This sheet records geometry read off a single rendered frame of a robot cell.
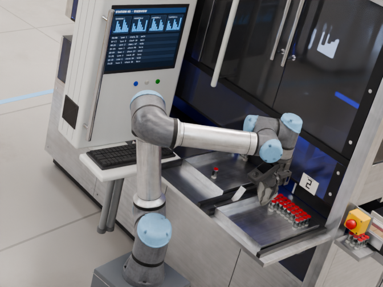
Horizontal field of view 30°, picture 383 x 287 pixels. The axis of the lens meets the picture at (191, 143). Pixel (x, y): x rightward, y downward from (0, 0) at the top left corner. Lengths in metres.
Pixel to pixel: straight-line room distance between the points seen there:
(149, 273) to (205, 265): 1.06
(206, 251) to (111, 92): 0.93
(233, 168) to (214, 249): 0.48
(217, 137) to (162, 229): 0.39
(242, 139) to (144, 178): 0.39
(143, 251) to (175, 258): 1.25
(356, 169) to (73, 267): 1.66
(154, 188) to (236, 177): 0.71
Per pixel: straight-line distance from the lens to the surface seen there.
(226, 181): 3.06
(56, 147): 4.42
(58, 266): 3.79
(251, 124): 2.41
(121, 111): 3.22
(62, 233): 4.02
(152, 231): 2.42
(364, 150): 2.76
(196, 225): 3.51
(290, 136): 2.46
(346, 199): 2.86
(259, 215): 2.91
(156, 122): 2.23
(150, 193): 2.49
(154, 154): 2.41
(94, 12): 2.95
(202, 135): 2.25
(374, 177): 2.92
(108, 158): 3.12
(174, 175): 3.01
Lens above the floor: 2.42
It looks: 28 degrees down
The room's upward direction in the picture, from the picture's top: 15 degrees clockwise
